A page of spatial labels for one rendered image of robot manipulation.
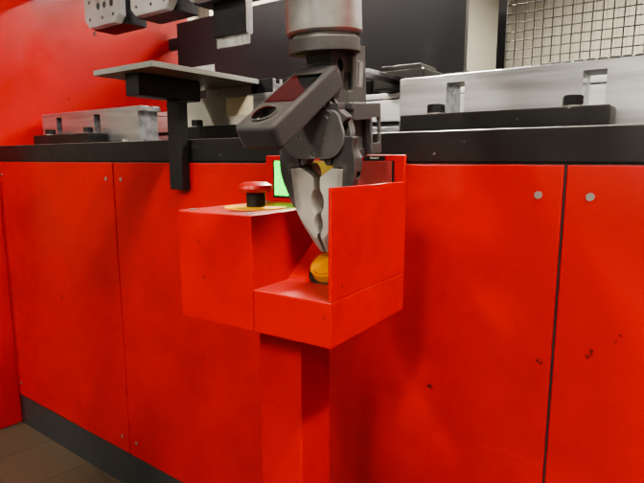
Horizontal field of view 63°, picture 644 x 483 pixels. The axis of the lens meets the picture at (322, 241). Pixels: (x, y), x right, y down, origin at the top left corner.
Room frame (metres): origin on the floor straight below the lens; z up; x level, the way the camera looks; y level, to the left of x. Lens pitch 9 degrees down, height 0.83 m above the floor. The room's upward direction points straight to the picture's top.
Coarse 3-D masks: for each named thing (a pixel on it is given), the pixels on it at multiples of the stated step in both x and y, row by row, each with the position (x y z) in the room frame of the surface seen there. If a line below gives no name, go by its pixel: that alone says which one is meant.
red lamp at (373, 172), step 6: (366, 162) 0.62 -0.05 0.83; (372, 162) 0.61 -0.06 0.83; (378, 162) 0.61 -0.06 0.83; (384, 162) 0.60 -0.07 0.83; (390, 162) 0.60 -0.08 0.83; (366, 168) 0.62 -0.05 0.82; (372, 168) 0.61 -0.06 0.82; (378, 168) 0.61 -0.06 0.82; (384, 168) 0.60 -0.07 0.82; (390, 168) 0.60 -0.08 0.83; (360, 174) 0.62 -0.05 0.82; (366, 174) 0.62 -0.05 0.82; (372, 174) 0.61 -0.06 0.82; (378, 174) 0.61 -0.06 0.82; (384, 174) 0.60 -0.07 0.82; (390, 174) 0.60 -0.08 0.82; (360, 180) 0.62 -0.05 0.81; (366, 180) 0.62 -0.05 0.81; (372, 180) 0.61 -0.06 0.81; (378, 180) 0.61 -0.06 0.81; (384, 180) 0.60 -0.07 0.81; (390, 180) 0.60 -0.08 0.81
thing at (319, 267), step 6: (318, 258) 0.56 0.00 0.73; (324, 258) 0.55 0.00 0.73; (312, 264) 0.55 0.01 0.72; (318, 264) 0.55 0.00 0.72; (324, 264) 0.54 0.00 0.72; (312, 270) 0.55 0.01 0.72; (318, 270) 0.54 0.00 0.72; (324, 270) 0.54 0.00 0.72; (318, 276) 0.54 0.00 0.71; (324, 276) 0.53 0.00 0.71; (324, 282) 0.54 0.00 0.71
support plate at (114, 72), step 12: (96, 72) 1.02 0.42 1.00; (108, 72) 0.99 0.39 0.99; (120, 72) 0.98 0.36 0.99; (132, 72) 0.98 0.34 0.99; (144, 72) 0.98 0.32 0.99; (156, 72) 0.98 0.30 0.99; (168, 72) 0.98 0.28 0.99; (180, 72) 0.98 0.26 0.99; (192, 72) 0.99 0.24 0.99; (204, 72) 1.01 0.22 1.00; (216, 72) 1.03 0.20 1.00; (204, 84) 1.14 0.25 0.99; (216, 84) 1.14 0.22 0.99; (228, 84) 1.14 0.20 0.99; (240, 84) 1.14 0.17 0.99; (252, 84) 1.14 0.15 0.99
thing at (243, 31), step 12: (228, 0) 1.19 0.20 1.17; (240, 0) 1.17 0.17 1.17; (216, 12) 1.21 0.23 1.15; (228, 12) 1.19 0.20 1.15; (240, 12) 1.17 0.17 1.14; (252, 12) 1.17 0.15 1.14; (216, 24) 1.21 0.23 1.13; (228, 24) 1.19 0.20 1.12; (240, 24) 1.17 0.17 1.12; (252, 24) 1.17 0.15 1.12; (216, 36) 1.21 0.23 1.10; (228, 36) 1.20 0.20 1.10; (240, 36) 1.18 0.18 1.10
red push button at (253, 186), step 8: (240, 184) 0.60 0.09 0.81; (248, 184) 0.59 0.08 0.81; (256, 184) 0.59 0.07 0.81; (264, 184) 0.59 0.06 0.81; (240, 192) 0.60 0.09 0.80; (248, 192) 0.58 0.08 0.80; (256, 192) 0.58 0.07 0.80; (264, 192) 0.59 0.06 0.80; (248, 200) 0.59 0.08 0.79; (256, 200) 0.59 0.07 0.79; (264, 200) 0.60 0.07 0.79
